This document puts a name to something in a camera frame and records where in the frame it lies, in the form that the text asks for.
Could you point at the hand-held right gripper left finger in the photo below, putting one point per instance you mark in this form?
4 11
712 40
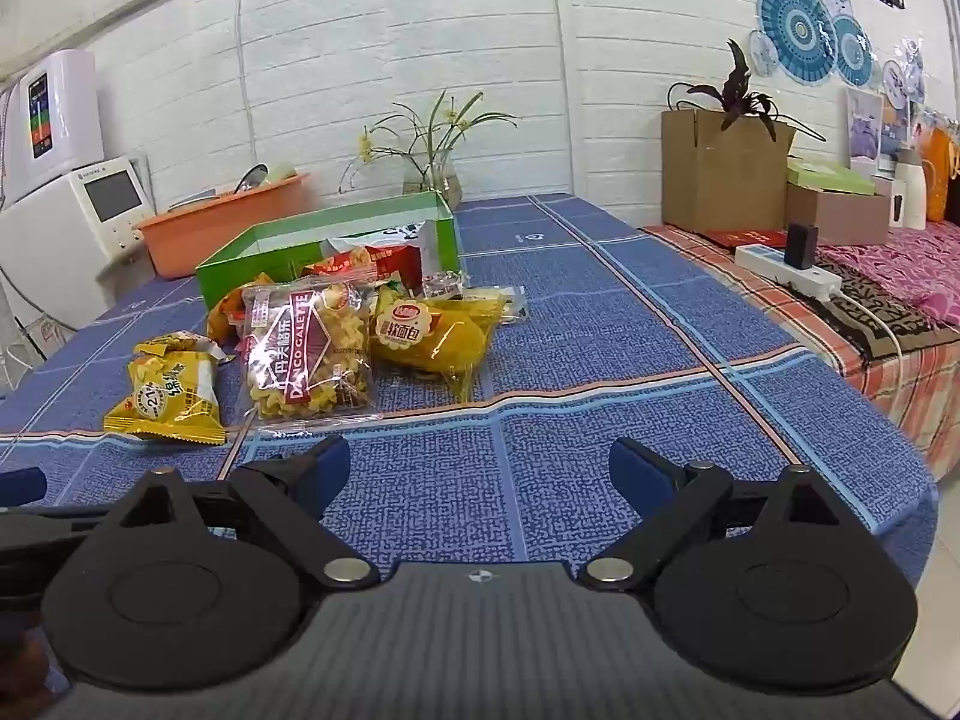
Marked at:
328 469

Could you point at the orange plaid cloth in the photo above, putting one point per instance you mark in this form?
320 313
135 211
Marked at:
911 394

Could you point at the white appliance with screen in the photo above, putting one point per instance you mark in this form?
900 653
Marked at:
67 240

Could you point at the small clear snack packet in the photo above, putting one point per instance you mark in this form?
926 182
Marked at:
442 285

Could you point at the photo card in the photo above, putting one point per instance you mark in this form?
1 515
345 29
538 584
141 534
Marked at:
865 124
894 136

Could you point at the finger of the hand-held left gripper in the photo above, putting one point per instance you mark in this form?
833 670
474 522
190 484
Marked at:
19 486

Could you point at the small cardboard box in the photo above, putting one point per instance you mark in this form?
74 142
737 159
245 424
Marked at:
832 216

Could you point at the white water purifier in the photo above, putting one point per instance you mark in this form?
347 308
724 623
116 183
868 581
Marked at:
52 112

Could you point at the orange snack packet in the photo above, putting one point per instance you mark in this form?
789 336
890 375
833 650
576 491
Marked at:
225 311

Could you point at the yellow and white snack packet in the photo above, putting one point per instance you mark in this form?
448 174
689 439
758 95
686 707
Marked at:
169 397

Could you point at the red booklet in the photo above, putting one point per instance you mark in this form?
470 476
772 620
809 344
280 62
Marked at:
746 238

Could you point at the tall cardboard box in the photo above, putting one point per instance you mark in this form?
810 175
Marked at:
720 180

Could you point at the red snack packet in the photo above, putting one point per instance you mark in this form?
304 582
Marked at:
375 262

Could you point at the dark patterned cloth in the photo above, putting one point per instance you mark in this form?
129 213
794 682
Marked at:
889 315

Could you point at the flat green box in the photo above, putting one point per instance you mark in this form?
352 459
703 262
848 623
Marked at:
829 178

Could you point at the medium blue paper fan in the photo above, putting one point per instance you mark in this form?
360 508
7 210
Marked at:
853 52

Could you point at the green bowl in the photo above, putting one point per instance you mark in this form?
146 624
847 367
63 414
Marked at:
281 172

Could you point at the clear flat snack packet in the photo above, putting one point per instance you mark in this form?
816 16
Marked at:
510 304

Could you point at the green cardboard box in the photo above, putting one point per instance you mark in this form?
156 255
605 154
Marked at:
247 251

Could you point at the white power strip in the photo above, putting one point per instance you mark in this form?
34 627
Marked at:
765 261

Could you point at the pink floral cloth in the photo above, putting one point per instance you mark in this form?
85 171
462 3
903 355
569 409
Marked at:
900 255

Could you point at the blue patterned tablecloth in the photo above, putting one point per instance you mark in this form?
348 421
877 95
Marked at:
562 390

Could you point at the orange bag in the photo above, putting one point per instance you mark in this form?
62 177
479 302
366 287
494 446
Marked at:
943 180

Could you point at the black charger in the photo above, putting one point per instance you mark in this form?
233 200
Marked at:
800 246

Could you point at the large blue paper fan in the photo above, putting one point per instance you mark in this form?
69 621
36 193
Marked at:
795 26

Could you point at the glass vase with orchid plant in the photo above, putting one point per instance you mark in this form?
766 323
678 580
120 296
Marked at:
431 172

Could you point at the orange plastic basin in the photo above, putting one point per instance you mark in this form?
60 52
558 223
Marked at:
210 232

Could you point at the white thermos bottle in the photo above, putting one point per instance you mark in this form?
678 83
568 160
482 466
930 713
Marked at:
913 191

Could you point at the metal bowl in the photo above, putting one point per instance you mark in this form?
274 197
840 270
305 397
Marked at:
251 178

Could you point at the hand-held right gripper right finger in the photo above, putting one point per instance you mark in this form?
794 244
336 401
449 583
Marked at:
634 469

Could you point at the clear bag of yellow cookies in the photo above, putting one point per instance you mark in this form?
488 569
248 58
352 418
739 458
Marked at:
307 352

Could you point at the purple leaf plant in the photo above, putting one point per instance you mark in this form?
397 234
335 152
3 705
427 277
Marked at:
739 94

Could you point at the yellow bread packet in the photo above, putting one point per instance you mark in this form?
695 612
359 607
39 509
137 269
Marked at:
427 337

